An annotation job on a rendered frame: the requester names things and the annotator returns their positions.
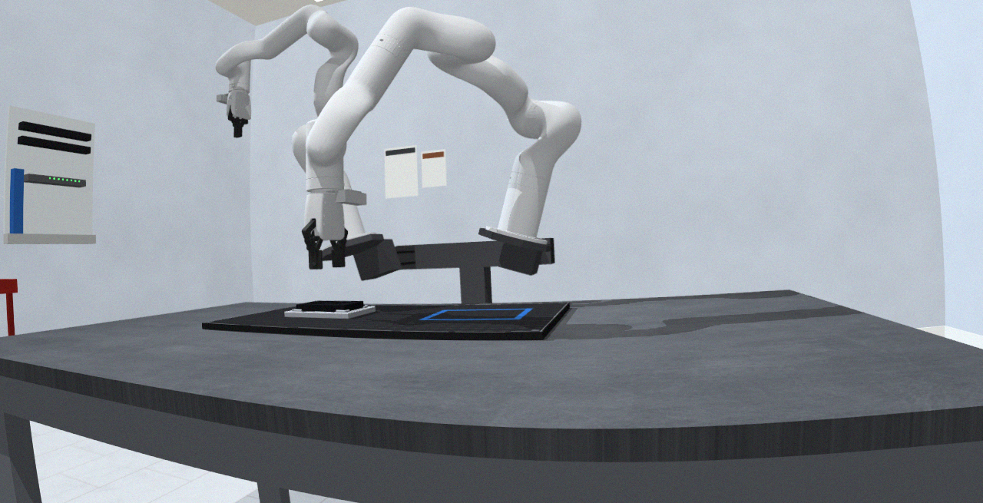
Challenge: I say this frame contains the blue tape rectangle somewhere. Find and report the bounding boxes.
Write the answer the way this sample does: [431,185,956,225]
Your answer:
[419,309,532,320]

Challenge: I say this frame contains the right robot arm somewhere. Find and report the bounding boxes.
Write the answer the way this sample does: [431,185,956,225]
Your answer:
[215,5,376,240]

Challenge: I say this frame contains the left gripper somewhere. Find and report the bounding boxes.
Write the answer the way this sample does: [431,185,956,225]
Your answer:
[302,191,348,270]

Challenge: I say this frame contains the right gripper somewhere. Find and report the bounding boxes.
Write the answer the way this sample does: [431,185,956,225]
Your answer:
[227,91,251,138]

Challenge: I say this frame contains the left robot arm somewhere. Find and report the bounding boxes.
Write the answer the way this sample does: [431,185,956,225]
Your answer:
[306,7,581,244]

